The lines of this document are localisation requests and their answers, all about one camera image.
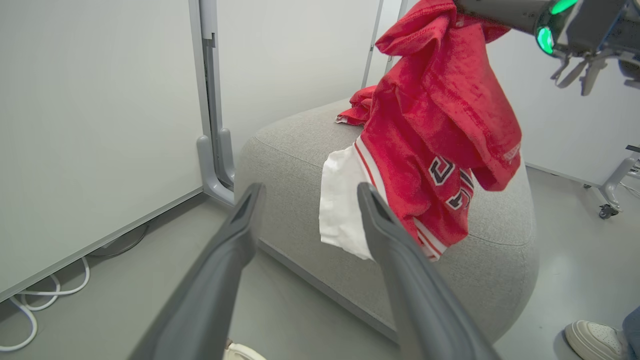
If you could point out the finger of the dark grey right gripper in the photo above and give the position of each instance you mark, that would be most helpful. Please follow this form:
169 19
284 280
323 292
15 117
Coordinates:
569 72
592 75

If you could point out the large white partition panel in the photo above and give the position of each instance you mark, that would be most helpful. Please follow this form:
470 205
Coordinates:
90 125

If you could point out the grey partition foot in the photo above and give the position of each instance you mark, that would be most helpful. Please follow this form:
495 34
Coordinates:
212 180
227 155

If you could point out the grey fabric sofa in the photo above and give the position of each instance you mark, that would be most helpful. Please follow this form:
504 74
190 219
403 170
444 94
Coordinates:
300 200

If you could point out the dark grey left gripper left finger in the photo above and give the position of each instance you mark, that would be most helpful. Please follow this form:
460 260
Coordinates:
210 290

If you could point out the red and white garment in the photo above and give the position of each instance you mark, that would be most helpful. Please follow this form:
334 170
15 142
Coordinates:
440 115

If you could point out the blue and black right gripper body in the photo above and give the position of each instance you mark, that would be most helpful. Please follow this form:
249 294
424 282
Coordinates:
595 25

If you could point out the grey stand leg with caster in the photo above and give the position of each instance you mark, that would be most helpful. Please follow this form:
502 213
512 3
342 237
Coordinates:
617 180

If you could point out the blue jeans leg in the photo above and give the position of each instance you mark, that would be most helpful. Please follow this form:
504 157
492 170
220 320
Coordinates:
633 330

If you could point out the white sneaker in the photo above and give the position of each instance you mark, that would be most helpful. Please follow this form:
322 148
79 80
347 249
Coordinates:
595 340

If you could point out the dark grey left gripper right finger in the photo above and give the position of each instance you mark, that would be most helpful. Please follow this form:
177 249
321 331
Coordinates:
420 300

